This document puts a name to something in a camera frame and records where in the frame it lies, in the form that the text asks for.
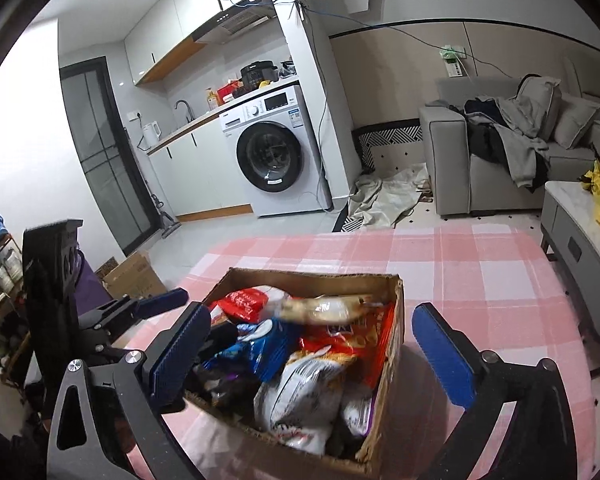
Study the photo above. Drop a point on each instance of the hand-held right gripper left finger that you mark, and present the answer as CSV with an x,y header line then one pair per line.
x,y
180,355

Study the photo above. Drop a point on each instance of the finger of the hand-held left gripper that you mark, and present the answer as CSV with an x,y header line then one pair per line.
x,y
162,300
112,327

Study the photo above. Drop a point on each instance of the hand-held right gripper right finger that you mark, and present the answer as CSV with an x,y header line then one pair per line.
x,y
445,355

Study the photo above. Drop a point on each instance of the dark snack packet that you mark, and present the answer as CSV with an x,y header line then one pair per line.
x,y
225,385

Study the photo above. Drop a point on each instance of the blue cookie packet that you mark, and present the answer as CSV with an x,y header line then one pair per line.
x,y
260,350

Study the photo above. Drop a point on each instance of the red white snack packet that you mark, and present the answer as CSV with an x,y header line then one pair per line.
x,y
245,305

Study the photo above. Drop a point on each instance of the orange chips packet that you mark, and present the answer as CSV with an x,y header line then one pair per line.
x,y
350,337

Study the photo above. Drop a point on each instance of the white purple snack packet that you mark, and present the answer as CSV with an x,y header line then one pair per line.
x,y
359,412

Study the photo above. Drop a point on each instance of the silver noodle-stick snack bag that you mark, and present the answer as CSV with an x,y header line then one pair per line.
x,y
300,395

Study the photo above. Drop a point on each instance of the beige pastry packet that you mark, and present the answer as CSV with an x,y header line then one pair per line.
x,y
325,310

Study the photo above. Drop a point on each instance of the printed cardboard floor box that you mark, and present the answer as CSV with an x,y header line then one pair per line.
x,y
135,275

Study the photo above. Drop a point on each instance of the shoe rack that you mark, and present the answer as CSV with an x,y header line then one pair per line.
x,y
2,280

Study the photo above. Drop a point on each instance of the purple cloth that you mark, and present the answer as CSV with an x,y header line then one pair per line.
x,y
92,285

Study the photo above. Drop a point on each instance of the stick vacuum cleaner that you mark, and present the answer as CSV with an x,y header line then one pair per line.
x,y
167,222

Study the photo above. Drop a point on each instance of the pink checked tablecloth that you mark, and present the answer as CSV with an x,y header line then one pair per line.
x,y
455,270

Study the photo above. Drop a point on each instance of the white kitchen base cabinets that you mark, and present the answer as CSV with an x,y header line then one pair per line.
x,y
195,175

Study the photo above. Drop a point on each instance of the dark glass door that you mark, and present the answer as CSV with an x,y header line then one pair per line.
x,y
95,150

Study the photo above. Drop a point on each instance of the beige floor cloth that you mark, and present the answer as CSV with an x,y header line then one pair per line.
x,y
385,200

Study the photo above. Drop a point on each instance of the white electric kettle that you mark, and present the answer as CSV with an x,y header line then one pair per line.
x,y
151,134

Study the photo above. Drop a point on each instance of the grey coffee table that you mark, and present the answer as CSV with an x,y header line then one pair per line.
x,y
570,240

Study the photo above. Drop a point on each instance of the white washing machine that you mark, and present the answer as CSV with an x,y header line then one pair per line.
x,y
275,155

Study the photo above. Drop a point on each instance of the grey sofa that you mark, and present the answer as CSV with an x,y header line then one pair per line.
x,y
450,170

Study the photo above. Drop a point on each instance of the curved kitchen faucet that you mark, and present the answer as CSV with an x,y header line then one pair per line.
x,y
191,116

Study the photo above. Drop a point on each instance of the yellow soap bottle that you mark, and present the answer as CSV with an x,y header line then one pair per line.
x,y
212,101

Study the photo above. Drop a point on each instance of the red box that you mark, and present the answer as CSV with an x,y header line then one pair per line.
x,y
228,94

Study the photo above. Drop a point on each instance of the grey jacket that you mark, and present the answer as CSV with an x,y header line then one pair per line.
x,y
520,150

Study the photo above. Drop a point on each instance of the black garment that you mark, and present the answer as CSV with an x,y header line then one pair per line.
x,y
485,140

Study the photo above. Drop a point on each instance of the black pressure cooker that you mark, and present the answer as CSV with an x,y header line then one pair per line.
x,y
257,76

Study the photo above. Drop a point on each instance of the dark foil bag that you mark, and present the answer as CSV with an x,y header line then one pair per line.
x,y
287,71

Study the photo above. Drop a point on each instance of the large grey pillow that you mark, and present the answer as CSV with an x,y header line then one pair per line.
x,y
540,105

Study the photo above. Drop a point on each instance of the small grey pillow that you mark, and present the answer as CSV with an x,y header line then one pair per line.
x,y
575,120

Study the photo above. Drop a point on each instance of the steel range hood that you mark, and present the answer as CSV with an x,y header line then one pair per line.
x,y
235,22

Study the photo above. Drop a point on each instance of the white wall cabinet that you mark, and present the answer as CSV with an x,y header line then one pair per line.
x,y
180,20

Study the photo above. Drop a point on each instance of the white wall socket charger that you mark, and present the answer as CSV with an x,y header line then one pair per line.
x,y
455,67

